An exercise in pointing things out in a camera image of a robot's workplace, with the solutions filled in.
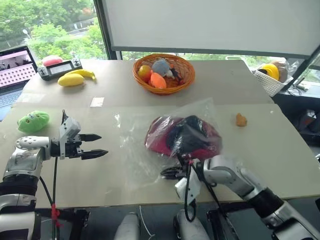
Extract red and white plush toy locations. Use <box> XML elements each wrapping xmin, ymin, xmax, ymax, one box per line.
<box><xmin>41</xmin><ymin>55</ymin><xmax>64</xmax><ymax>67</ymax></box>

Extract orange woven basket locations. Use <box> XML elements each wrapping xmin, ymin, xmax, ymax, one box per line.
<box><xmin>132</xmin><ymin>53</ymin><xmax>196</xmax><ymax>96</ymax></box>

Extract yellow toy in basket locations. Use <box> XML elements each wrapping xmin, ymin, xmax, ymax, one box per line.
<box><xmin>259</xmin><ymin>63</ymin><xmax>280</xmax><ymax>82</ymax></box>

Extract small dark toy figure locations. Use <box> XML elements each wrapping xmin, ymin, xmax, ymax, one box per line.
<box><xmin>169</xmin><ymin>63</ymin><xmax>186</xmax><ymax>81</ymax></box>

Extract white plastic basket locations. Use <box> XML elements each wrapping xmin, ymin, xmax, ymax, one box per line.
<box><xmin>251</xmin><ymin>68</ymin><xmax>295</xmax><ymax>98</ymax></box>

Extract grey blue plush toy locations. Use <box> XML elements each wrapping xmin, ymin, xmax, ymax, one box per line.
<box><xmin>152</xmin><ymin>57</ymin><xmax>174</xmax><ymax>77</ymax></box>

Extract yellow red toy apple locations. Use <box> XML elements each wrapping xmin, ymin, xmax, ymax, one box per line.
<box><xmin>137</xmin><ymin>65</ymin><xmax>153</xmax><ymax>83</ymax></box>

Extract thin white cord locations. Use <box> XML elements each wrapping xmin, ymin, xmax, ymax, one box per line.
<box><xmin>138</xmin><ymin>205</ymin><xmax>154</xmax><ymax>240</ymax></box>

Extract red cable tie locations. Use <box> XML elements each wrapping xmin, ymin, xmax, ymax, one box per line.
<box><xmin>50</xmin><ymin>203</ymin><xmax>62</xmax><ymax>229</ymax></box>

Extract clear plastic bag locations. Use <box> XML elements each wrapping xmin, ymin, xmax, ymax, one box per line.
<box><xmin>113</xmin><ymin>97</ymin><xmax>224</xmax><ymax>191</ymax></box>

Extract brown plush toy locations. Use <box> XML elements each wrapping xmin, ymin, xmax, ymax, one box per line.
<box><xmin>270</xmin><ymin>60</ymin><xmax>290</xmax><ymax>84</ymax></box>

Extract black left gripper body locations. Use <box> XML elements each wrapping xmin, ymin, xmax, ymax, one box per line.
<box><xmin>59</xmin><ymin>134</ymin><xmax>84</xmax><ymax>160</ymax></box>

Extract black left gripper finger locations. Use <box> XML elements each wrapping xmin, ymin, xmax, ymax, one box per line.
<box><xmin>80</xmin><ymin>149</ymin><xmax>109</xmax><ymax>161</ymax></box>
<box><xmin>79</xmin><ymin>133</ymin><xmax>102</xmax><ymax>142</ymax></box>

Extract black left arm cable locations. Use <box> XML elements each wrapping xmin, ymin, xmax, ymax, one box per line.
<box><xmin>39</xmin><ymin>156</ymin><xmax>61</xmax><ymax>240</ymax></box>

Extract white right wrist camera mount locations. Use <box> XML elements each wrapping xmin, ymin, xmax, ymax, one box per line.
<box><xmin>174</xmin><ymin>171</ymin><xmax>201</xmax><ymax>205</ymax></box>

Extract small orange toy nugget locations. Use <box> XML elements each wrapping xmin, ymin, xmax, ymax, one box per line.
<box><xmin>235</xmin><ymin>112</ymin><xmax>249</xmax><ymax>128</ymax></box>

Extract white paper label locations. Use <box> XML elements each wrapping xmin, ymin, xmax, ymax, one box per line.
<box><xmin>90</xmin><ymin>97</ymin><xmax>105</xmax><ymax>108</ymax></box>

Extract open laptop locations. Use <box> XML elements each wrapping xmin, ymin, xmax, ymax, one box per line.
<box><xmin>0</xmin><ymin>45</ymin><xmax>39</xmax><ymax>121</ymax></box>

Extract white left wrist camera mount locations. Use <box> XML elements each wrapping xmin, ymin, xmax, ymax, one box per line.
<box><xmin>58</xmin><ymin>109</ymin><xmax>82</xmax><ymax>144</ymax></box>

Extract black device with screen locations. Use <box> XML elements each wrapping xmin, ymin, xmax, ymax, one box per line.
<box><xmin>37</xmin><ymin>57</ymin><xmax>84</xmax><ymax>82</ymax></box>

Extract green plush toy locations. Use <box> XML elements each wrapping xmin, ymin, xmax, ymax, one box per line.
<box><xmin>17</xmin><ymin>110</ymin><xmax>51</xmax><ymax>134</ymax></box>

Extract black and orange box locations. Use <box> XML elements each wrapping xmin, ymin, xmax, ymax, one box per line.
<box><xmin>297</xmin><ymin>108</ymin><xmax>320</xmax><ymax>149</ymax></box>

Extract red and black cap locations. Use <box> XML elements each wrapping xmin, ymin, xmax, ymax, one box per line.
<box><xmin>144</xmin><ymin>114</ymin><xmax>224</xmax><ymax>159</ymax></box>

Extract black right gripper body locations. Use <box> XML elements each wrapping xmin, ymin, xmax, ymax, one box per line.
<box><xmin>175</xmin><ymin>154</ymin><xmax>202</xmax><ymax>181</ymax></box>

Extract yellow toy mango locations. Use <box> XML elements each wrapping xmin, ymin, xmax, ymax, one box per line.
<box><xmin>57</xmin><ymin>73</ymin><xmax>86</xmax><ymax>88</ymax></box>

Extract grey rounded robot leg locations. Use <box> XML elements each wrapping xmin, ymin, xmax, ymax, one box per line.
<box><xmin>173</xmin><ymin>209</ymin><xmax>211</xmax><ymax>240</ymax></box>
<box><xmin>113</xmin><ymin>211</ymin><xmax>141</xmax><ymax>240</ymax></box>

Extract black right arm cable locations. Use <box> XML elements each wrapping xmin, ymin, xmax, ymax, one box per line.
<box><xmin>176</xmin><ymin>152</ymin><xmax>221</xmax><ymax>223</ymax></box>

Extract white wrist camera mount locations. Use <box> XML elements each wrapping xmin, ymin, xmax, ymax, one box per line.
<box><xmin>174</xmin><ymin>171</ymin><xmax>201</xmax><ymax>205</ymax></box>
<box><xmin>58</xmin><ymin>109</ymin><xmax>82</xmax><ymax>144</ymax></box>

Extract yellow toy banana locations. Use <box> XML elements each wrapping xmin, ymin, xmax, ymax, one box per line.
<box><xmin>64</xmin><ymin>68</ymin><xmax>97</xmax><ymax>81</ymax></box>

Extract dark window pillar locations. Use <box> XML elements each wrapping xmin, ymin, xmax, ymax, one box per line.
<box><xmin>93</xmin><ymin>0</ymin><xmax>124</xmax><ymax>61</ymax></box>

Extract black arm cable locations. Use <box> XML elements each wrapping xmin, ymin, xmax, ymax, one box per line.
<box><xmin>176</xmin><ymin>152</ymin><xmax>221</xmax><ymax>223</ymax></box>
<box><xmin>39</xmin><ymin>156</ymin><xmax>61</xmax><ymax>240</ymax></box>

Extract orange plush toy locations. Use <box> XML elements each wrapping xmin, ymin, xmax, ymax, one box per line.
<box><xmin>149</xmin><ymin>71</ymin><xmax>167</xmax><ymax>90</ymax></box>

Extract black desk cables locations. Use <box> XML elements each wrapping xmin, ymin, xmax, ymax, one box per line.
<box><xmin>286</xmin><ymin>74</ymin><xmax>316</xmax><ymax>98</ymax></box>

